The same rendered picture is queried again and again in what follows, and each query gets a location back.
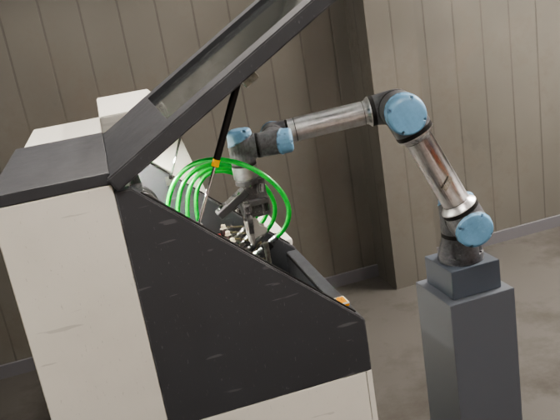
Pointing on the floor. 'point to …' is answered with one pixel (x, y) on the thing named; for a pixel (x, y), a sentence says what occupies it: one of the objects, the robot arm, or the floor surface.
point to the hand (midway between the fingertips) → (251, 242)
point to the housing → (76, 278)
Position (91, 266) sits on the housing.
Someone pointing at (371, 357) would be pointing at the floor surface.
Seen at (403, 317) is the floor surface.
